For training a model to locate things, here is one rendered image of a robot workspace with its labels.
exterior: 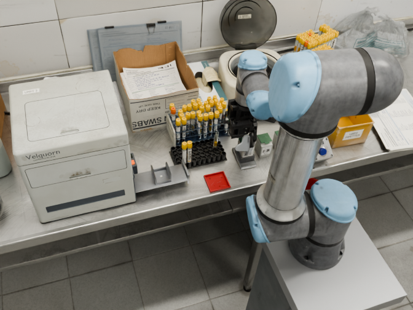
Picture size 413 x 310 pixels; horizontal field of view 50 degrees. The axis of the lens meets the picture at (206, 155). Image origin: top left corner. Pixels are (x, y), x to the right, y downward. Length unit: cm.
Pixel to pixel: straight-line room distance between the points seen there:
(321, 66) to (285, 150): 20
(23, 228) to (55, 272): 94
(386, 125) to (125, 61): 98
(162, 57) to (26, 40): 48
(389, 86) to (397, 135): 93
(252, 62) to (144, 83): 58
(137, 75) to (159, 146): 32
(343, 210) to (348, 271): 24
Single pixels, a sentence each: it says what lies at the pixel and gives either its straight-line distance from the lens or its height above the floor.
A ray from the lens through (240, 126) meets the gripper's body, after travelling 132.
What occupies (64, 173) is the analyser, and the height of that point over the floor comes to 107.
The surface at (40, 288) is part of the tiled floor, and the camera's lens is 229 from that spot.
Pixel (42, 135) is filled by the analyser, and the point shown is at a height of 117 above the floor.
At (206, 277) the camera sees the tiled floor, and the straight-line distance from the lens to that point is 222.
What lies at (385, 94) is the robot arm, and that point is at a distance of 79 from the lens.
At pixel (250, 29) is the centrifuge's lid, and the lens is 182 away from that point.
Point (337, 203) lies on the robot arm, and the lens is 109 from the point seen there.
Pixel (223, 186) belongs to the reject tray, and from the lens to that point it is 141.
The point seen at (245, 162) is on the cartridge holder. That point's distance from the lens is 146.
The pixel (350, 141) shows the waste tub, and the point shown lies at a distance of 162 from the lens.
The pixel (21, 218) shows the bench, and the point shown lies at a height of 87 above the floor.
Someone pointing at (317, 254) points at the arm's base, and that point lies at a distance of 121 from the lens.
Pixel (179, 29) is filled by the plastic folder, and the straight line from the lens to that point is 173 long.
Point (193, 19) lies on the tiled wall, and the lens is 178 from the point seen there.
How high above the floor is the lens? 198
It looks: 48 degrees down
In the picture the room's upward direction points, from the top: 4 degrees clockwise
